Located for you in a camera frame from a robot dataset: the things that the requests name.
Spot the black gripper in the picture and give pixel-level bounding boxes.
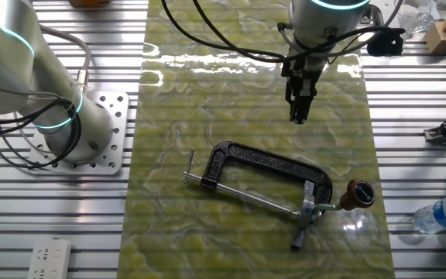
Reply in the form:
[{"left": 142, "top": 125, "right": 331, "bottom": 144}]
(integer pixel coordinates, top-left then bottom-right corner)
[{"left": 280, "top": 57, "right": 325, "bottom": 126}]

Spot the black C-clamp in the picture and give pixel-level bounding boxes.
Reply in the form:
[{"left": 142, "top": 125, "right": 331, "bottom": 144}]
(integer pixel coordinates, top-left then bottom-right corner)
[{"left": 183, "top": 140, "right": 335, "bottom": 218}]

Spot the green marble pattern mat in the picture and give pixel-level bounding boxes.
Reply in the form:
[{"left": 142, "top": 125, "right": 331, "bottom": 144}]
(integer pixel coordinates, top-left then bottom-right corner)
[{"left": 116, "top": 0, "right": 396, "bottom": 279}]

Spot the clear plastic bag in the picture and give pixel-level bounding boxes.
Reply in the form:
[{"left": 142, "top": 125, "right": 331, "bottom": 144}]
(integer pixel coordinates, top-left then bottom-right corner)
[{"left": 395, "top": 0, "right": 437, "bottom": 36}]

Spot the large wooden block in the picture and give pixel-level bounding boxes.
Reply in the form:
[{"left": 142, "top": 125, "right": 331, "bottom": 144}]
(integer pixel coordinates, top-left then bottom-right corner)
[{"left": 424, "top": 21, "right": 446, "bottom": 55}]

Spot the clear water bottle blue label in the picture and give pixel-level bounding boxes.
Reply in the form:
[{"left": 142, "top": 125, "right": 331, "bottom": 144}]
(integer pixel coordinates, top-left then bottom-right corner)
[{"left": 413, "top": 193, "right": 446, "bottom": 235}]

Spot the white power strip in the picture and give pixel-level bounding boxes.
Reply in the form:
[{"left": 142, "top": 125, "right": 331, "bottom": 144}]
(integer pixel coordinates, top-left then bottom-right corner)
[{"left": 27, "top": 238, "right": 72, "bottom": 279}]

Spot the black cable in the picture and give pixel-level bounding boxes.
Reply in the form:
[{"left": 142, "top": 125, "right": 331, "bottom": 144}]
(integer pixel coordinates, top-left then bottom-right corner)
[
  {"left": 191, "top": 0, "right": 288, "bottom": 63},
  {"left": 160, "top": 0, "right": 290, "bottom": 64},
  {"left": 0, "top": 98, "right": 83, "bottom": 170}
]

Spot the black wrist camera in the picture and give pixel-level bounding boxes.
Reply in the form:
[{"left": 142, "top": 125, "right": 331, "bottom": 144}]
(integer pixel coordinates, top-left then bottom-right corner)
[{"left": 366, "top": 26, "right": 407, "bottom": 57}]

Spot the perforated aluminium base plate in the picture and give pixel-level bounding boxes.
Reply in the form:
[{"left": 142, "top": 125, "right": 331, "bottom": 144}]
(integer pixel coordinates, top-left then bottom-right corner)
[{"left": 27, "top": 91, "right": 130, "bottom": 176}]

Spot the grey hose with metal connector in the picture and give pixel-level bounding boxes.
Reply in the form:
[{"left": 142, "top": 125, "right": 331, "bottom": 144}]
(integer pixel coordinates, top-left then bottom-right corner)
[{"left": 39, "top": 23, "right": 92, "bottom": 94}]

